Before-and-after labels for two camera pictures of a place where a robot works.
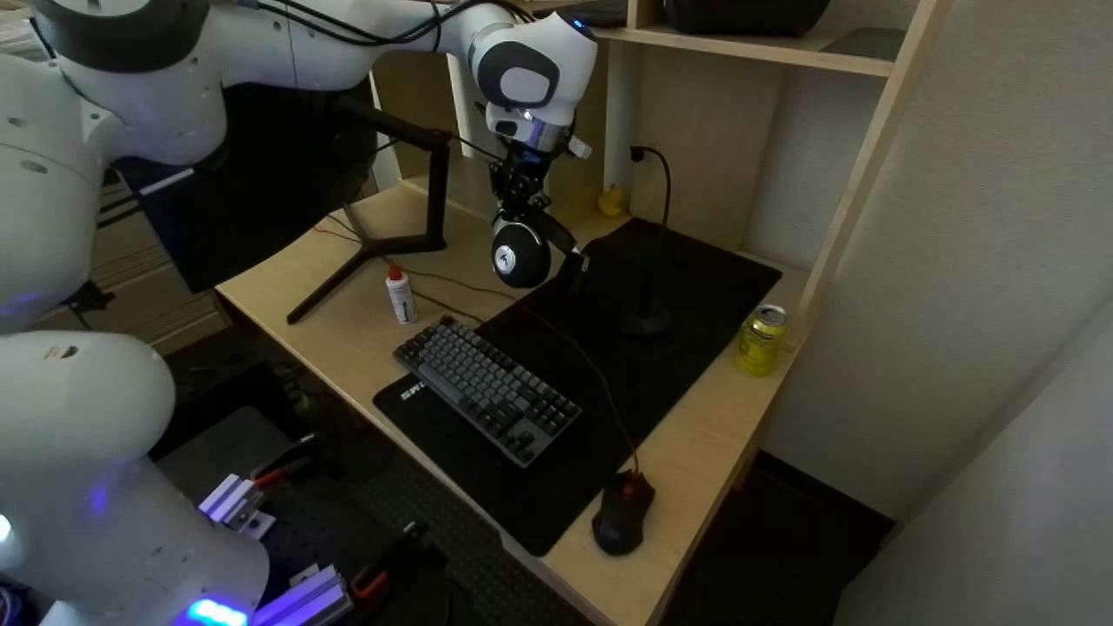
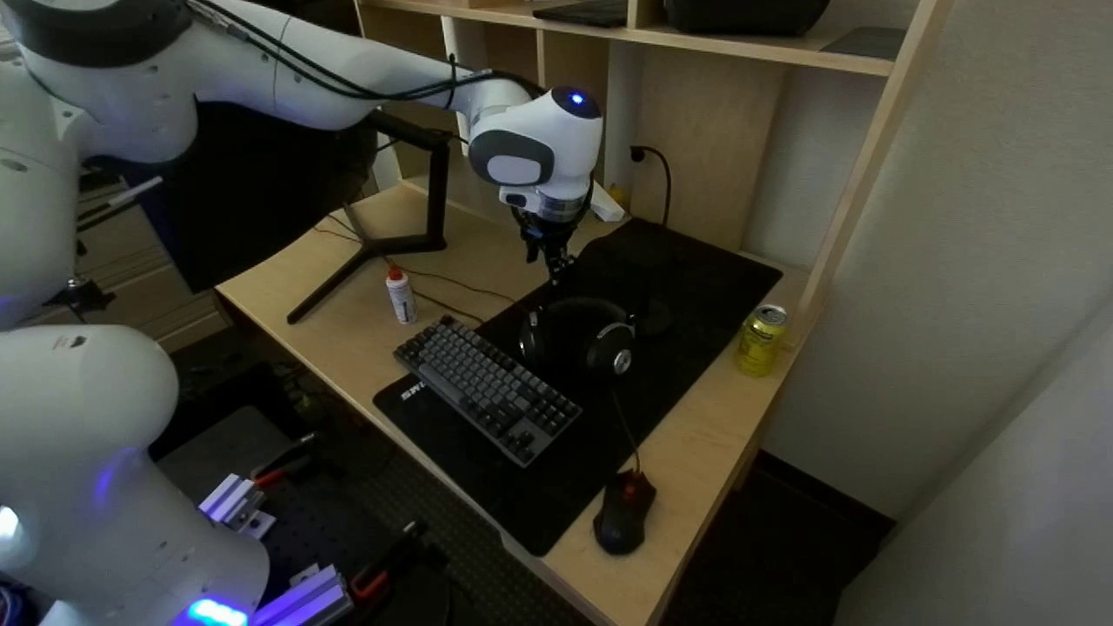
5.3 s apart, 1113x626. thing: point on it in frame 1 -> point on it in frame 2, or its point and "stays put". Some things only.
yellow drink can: [764, 343] stays put
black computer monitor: [290, 160] stays put
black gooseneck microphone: [638, 155] stays put
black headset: [528, 252] -> [603, 326]
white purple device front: [311, 594] stays put
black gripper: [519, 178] -> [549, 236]
